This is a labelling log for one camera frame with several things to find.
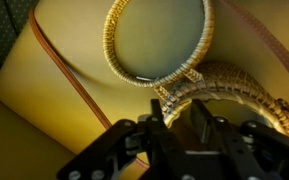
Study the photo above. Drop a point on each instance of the mustard yellow sofa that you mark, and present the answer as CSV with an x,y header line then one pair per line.
x,y
50,110

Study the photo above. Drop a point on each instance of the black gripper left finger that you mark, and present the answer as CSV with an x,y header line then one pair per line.
x,y
156,115

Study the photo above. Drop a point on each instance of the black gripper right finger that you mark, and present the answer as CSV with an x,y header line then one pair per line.
x,y
202,116

